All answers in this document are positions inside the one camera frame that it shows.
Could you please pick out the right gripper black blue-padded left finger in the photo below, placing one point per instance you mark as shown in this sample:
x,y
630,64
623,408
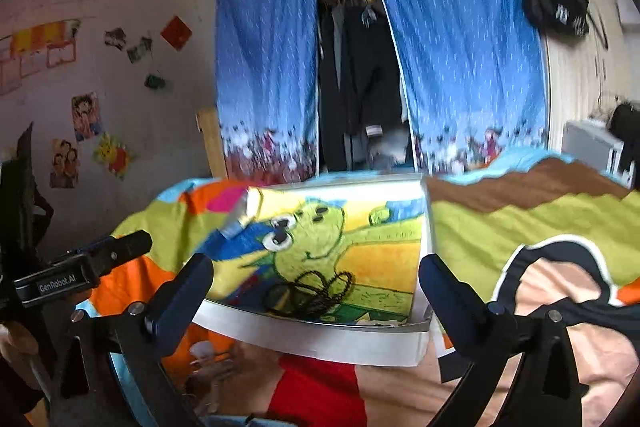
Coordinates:
x,y
171,310

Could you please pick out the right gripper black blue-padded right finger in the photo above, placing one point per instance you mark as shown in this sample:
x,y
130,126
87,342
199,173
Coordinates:
x,y
458,308

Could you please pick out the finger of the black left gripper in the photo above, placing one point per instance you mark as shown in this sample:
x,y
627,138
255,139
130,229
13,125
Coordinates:
x,y
112,252
25,213

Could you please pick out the person's left hand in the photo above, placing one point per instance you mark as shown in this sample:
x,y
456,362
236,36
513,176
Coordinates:
x,y
18,348

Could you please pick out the family cartoon poster lower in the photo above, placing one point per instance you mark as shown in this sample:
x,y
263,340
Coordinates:
x,y
64,171

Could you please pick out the cartoon character poster upper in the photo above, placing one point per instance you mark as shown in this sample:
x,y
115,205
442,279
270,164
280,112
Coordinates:
x,y
86,116

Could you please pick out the colourful cartoon bed blanket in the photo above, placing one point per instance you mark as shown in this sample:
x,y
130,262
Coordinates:
x,y
533,231

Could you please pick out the white box with frog drawing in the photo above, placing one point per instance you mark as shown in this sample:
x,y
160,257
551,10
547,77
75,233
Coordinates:
x,y
326,270

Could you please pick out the wooden board by curtain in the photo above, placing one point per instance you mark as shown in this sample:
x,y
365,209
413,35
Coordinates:
x,y
208,125

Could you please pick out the white side cabinet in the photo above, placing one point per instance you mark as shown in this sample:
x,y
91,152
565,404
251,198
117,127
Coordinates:
x,y
593,145

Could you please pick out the dark hanging clothes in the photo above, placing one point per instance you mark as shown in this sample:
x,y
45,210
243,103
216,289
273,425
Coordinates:
x,y
361,119

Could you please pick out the blue dotted left curtain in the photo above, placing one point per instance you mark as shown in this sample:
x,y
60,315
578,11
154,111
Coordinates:
x,y
266,82

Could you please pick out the blue dotted curtain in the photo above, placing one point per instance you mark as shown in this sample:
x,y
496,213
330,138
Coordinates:
x,y
266,82
474,80

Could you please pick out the blue dotted right curtain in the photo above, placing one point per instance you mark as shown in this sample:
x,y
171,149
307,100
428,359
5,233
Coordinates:
x,y
474,80

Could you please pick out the yellow bear wall sticker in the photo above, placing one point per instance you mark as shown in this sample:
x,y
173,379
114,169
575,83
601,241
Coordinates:
x,y
113,155

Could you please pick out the row of wall drawings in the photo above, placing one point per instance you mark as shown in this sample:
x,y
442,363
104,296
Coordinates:
x,y
36,49

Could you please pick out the green wall hook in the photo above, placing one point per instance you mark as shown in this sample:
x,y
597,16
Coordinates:
x,y
154,82

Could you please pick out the red square wall sticker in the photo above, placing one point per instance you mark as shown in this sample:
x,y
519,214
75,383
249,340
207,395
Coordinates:
x,y
176,33

